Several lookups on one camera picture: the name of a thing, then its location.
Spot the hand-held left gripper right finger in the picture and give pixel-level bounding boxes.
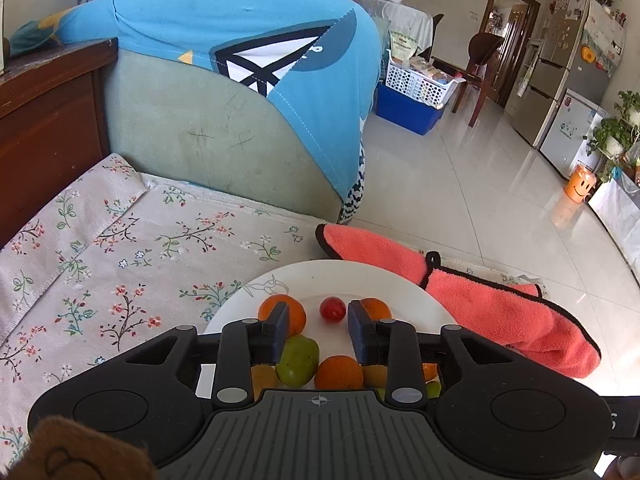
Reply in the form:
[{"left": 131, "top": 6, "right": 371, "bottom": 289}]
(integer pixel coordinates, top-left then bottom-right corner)
[{"left": 347, "top": 300, "right": 521, "bottom": 407}]

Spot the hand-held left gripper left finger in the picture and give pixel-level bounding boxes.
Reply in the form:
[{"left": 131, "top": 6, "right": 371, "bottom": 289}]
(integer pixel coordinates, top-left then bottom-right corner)
[{"left": 112, "top": 302, "right": 292, "bottom": 409}]

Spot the red cherry tomato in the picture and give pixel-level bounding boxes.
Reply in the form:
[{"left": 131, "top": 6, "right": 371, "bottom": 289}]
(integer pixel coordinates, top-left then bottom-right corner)
[{"left": 319, "top": 296, "right": 347, "bottom": 323}]

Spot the large green fruit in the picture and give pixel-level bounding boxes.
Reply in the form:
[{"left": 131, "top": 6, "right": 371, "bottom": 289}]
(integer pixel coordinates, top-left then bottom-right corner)
[{"left": 275, "top": 335, "right": 321, "bottom": 389}]

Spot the tan round fruit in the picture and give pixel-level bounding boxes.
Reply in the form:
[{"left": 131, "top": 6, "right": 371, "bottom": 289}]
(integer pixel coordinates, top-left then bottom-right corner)
[
  {"left": 362, "top": 364, "right": 390, "bottom": 389},
  {"left": 251, "top": 364, "right": 280, "bottom": 401}
]

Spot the white plate with line drawing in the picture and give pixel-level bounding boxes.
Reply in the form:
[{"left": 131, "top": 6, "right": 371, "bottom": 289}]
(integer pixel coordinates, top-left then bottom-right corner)
[{"left": 202, "top": 259, "right": 458, "bottom": 402}]

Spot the person's right hand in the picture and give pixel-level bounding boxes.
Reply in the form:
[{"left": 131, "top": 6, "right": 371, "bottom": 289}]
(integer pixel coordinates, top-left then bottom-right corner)
[{"left": 597, "top": 456, "right": 640, "bottom": 480}]

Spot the houndstooth sofa cover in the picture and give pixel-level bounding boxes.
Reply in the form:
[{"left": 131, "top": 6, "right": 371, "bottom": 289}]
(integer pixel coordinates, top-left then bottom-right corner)
[{"left": 337, "top": 137, "right": 369, "bottom": 226}]

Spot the coral towel with black trim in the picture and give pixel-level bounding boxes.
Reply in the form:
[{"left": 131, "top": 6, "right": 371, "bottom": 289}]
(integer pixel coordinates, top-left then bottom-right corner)
[{"left": 315, "top": 223, "right": 602, "bottom": 379}]

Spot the floral tablecloth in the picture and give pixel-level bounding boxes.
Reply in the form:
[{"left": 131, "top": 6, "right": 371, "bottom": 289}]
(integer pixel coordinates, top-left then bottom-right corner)
[{"left": 0, "top": 152, "right": 548, "bottom": 467}]

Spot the green sofa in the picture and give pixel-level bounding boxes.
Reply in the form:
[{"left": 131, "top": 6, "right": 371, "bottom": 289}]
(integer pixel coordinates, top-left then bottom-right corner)
[{"left": 102, "top": 52, "right": 351, "bottom": 224}]

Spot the white marble cabinet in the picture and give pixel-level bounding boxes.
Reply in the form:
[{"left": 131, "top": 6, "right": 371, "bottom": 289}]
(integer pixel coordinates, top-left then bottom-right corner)
[{"left": 587, "top": 175, "right": 640, "bottom": 272}]

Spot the blue plastic bin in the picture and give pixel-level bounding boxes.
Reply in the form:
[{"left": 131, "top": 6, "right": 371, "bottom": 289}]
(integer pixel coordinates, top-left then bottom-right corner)
[{"left": 375, "top": 82, "right": 446, "bottom": 136}]

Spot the brown plush toy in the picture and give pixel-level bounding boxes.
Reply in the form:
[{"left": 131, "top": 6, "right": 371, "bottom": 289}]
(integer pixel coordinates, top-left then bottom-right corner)
[{"left": 9, "top": 414, "right": 157, "bottom": 480}]

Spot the orange smiley bucket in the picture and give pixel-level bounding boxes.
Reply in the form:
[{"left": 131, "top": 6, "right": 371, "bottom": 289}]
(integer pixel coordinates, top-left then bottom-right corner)
[{"left": 564, "top": 162, "right": 599, "bottom": 204}]

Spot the white plastic basket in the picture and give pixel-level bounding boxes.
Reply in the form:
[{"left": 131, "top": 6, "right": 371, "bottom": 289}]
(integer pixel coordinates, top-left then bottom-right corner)
[{"left": 385, "top": 49, "right": 464, "bottom": 110}]

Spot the green bag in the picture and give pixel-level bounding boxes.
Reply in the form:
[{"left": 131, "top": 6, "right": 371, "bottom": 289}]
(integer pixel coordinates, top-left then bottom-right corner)
[{"left": 389, "top": 31, "right": 424, "bottom": 61}]

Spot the small white refrigerator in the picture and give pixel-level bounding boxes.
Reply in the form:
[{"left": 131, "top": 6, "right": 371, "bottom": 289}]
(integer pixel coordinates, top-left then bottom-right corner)
[{"left": 540, "top": 89, "right": 609, "bottom": 179}]

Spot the dark wooden chair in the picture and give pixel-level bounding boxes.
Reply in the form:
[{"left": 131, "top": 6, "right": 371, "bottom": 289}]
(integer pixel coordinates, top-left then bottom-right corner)
[{"left": 452, "top": 32, "right": 506, "bottom": 129}]

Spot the brown wooden headboard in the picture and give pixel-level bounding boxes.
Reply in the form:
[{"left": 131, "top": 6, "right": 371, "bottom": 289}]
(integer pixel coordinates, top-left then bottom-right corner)
[{"left": 0, "top": 37, "right": 119, "bottom": 252}]

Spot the blue printed blanket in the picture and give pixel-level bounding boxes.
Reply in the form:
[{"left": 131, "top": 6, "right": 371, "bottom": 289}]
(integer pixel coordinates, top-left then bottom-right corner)
[{"left": 10, "top": 0, "right": 384, "bottom": 202}]

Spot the table with white cloth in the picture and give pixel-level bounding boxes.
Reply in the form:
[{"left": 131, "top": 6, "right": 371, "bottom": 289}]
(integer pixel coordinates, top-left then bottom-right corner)
[{"left": 350, "top": 0, "right": 437, "bottom": 56}]

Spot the silver refrigerator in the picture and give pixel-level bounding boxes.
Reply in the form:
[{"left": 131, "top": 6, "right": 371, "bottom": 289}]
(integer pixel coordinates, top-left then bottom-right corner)
[{"left": 505, "top": 0, "right": 627, "bottom": 149}]

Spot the brown wooden door frame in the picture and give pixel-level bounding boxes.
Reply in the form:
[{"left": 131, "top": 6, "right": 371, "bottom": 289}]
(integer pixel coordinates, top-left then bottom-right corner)
[{"left": 477, "top": 0, "right": 542, "bottom": 107}]

